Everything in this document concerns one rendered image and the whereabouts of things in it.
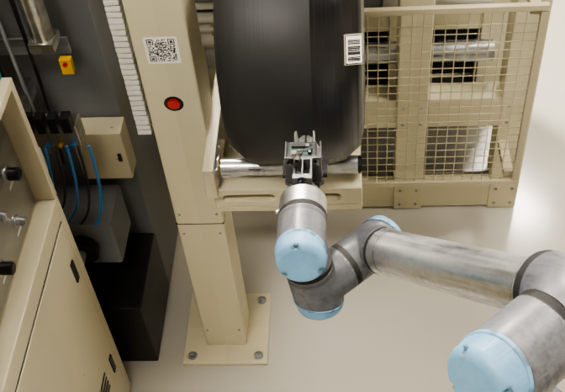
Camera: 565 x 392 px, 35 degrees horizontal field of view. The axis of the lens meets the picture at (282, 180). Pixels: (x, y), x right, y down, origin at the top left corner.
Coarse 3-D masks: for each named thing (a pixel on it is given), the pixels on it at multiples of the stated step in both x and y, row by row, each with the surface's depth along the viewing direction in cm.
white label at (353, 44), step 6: (348, 36) 173; (354, 36) 173; (360, 36) 174; (348, 42) 173; (354, 42) 174; (360, 42) 174; (348, 48) 174; (354, 48) 174; (360, 48) 174; (348, 54) 174; (354, 54) 174; (360, 54) 175; (348, 60) 174; (354, 60) 175; (360, 60) 175
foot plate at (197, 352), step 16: (192, 304) 296; (256, 304) 294; (192, 320) 291; (256, 320) 289; (192, 336) 287; (256, 336) 285; (192, 352) 282; (208, 352) 283; (224, 352) 282; (240, 352) 282; (256, 352) 280
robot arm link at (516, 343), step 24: (504, 312) 114; (528, 312) 112; (552, 312) 112; (480, 336) 112; (504, 336) 110; (528, 336) 110; (552, 336) 110; (456, 360) 113; (480, 360) 109; (504, 360) 109; (528, 360) 109; (552, 360) 110; (456, 384) 116; (480, 384) 111; (504, 384) 108; (528, 384) 108; (552, 384) 111
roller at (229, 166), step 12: (348, 156) 210; (360, 156) 210; (228, 168) 212; (240, 168) 212; (252, 168) 211; (264, 168) 211; (276, 168) 211; (336, 168) 210; (348, 168) 210; (360, 168) 210
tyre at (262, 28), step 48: (240, 0) 174; (288, 0) 173; (336, 0) 172; (240, 48) 174; (288, 48) 173; (336, 48) 173; (240, 96) 178; (288, 96) 177; (336, 96) 177; (240, 144) 189; (336, 144) 187
